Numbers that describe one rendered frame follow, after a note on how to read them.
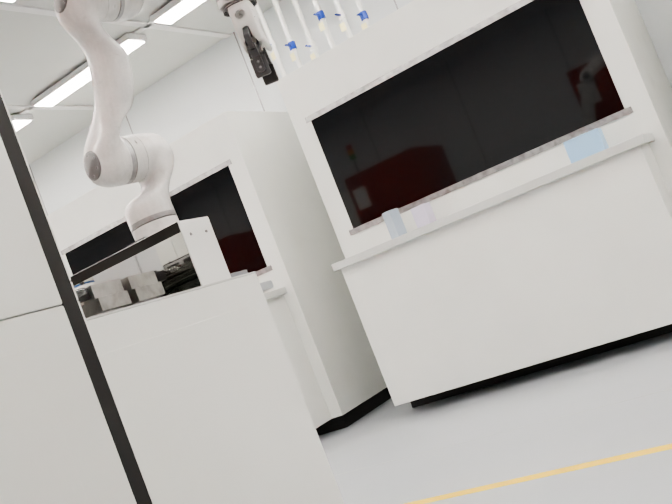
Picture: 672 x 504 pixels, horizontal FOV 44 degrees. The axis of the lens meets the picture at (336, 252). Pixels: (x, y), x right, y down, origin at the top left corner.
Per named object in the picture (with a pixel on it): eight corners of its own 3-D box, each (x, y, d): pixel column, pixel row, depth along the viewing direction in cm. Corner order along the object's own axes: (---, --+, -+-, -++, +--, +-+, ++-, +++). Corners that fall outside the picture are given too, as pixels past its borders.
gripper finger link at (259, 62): (256, 39, 168) (269, 70, 168) (260, 42, 171) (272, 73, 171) (242, 45, 168) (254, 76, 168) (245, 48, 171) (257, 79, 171)
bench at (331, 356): (326, 443, 466) (198, 110, 477) (113, 503, 558) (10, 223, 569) (407, 388, 558) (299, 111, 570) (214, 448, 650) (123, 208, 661)
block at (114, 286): (95, 298, 162) (89, 284, 162) (84, 304, 163) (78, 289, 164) (124, 291, 169) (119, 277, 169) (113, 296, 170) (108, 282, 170)
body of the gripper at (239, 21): (249, -12, 170) (269, 40, 170) (259, 1, 180) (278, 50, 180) (215, 3, 171) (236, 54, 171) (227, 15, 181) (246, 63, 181)
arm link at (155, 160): (123, 238, 210) (86, 151, 211) (180, 223, 223) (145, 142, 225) (147, 220, 202) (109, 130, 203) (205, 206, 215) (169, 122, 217)
